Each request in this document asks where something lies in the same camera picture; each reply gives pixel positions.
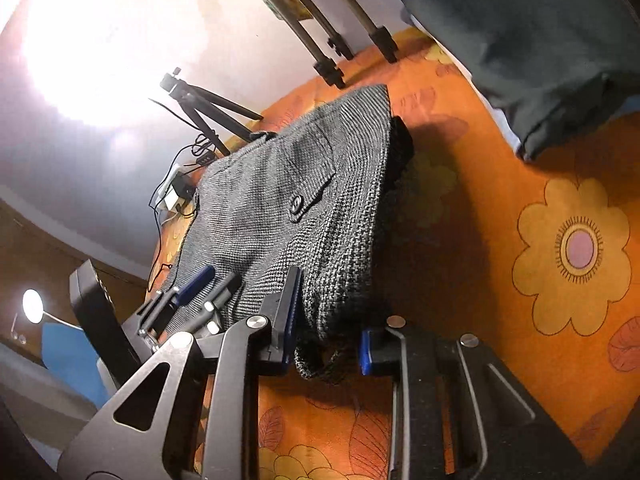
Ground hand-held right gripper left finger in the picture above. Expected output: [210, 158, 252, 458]
[56, 266, 303, 480]

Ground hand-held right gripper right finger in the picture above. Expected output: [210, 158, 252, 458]
[360, 315, 537, 480]

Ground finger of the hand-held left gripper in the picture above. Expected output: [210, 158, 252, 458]
[196, 274, 242, 337]
[136, 265, 217, 337]

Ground grey tweed pants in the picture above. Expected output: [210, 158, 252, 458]
[159, 84, 417, 382]

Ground blue panel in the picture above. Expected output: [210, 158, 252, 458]
[40, 322, 112, 409]

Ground round white lamp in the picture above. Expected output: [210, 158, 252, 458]
[10, 288, 87, 342]

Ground small black tripod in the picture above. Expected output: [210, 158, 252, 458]
[148, 66, 264, 157]

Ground orange floral blanket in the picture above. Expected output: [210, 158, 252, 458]
[147, 27, 640, 480]

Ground grey metal tripod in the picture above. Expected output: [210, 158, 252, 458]
[220, 0, 400, 90]

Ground dark cloth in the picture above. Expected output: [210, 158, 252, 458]
[397, 0, 640, 162]

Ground white power strip with cables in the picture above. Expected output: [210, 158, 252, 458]
[147, 132, 227, 292]

